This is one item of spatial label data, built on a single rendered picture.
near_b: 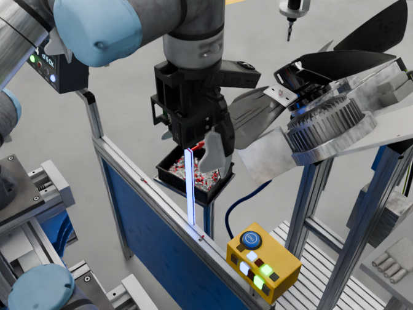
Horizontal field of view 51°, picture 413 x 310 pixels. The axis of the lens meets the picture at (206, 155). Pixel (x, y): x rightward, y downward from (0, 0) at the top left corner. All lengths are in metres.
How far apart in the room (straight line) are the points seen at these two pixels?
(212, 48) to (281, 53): 3.14
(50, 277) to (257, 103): 0.73
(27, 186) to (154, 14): 0.96
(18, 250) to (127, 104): 1.98
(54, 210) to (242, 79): 0.91
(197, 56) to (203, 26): 0.04
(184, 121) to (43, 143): 2.47
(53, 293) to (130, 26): 0.55
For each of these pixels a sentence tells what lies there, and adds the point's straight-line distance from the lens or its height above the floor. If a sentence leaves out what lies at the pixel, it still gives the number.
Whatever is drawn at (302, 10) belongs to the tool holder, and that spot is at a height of 1.46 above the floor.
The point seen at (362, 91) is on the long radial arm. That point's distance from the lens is 1.48.
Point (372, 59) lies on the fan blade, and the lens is 1.13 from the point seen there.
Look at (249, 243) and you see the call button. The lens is 1.08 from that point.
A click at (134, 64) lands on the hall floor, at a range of 3.53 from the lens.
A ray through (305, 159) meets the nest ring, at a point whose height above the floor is 1.06.
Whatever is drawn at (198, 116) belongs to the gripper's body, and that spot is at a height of 1.61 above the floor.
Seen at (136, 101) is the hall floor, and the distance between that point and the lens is 3.16.
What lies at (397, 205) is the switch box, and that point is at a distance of 1.57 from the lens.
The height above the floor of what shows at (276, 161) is 1.00.
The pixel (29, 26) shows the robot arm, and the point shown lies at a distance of 0.52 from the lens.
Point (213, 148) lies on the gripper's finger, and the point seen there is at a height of 1.54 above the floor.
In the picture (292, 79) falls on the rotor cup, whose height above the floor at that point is 1.22.
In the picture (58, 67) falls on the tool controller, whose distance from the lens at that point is 1.51.
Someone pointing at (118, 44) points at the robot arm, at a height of 1.77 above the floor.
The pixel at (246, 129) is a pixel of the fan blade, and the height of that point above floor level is 1.18.
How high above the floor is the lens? 1.99
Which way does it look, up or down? 47 degrees down
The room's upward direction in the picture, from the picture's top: straight up
